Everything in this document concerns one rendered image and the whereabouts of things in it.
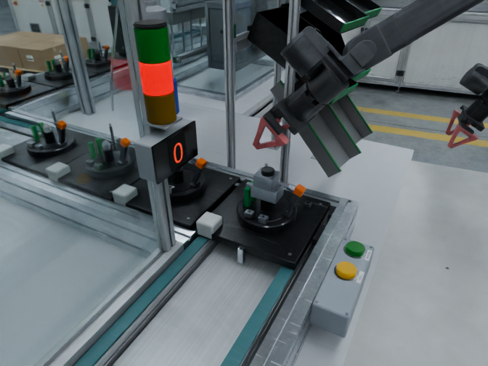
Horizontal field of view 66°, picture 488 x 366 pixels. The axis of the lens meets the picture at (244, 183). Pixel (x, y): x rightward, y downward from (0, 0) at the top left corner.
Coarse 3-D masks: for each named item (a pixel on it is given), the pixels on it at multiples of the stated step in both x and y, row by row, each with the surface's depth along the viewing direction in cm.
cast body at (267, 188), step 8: (264, 168) 83; (272, 168) 83; (256, 176) 83; (264, 176) 82; (272, 176) 82; (248, 184) 87; (256, 184) 84; (264, 184) 83; (272, 184) 82; (280, 184) 85; (256, 192) 85; (264, 192) 84; (272, 192) 83; (280, 192) 85; (272, 200) 84
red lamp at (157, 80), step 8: (144, 64) 58; (152, 64) 58; (160, 64) 58; (168, 64) 59; (144, 72) 58; (152, 72) 58; (160, 72) 58; (168, 72) 59; (144, 80) 59; (152, 80) 59; (160, 80) 59; (168, 80) 60; (144, 88) 60; (152, 88) 59; (160, 88) 59; (168, 88) 60
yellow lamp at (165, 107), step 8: (144, 96) 61; (152, 96) 60; (160, 96) 60; (168, 96) 61; (152, 104) 61; (160, 104) 61; (168, 104) 62; (152, 112) 62; (160, 112) 62; (168, 112) 62; (152, 120) 62; (160, 120) 62; (168, 120) 63
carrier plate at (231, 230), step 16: (240, 192) 98; (288, 192) 98; (224, 208) 92; (304, 208) 92; (320, 208) 92; (224, 224) 87; (240, 224) 87; (304, 224) 87; (320, 224) 90; (224, 240) 83; (240, 240) 82; (256, 240) 82; (272, 240) 82; (288, 240) 82; (304, 240) 82; (272, 256) 78; (288, 256) 78
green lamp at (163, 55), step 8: (136, 32) 56; (144, 32) 55; (152, 32) 55; (160, 32) 56; (136, 40) 57; (144, 40) 56; (152, 40) 56; (160, 40) 56; (168, 40) 58; (144, 48) 56; (152, 48) 56; (160, 48) 57; (168, 48) 58; (144, 56) 57; (152, 56) 57; (160, 56) 57; (168, 56) 58
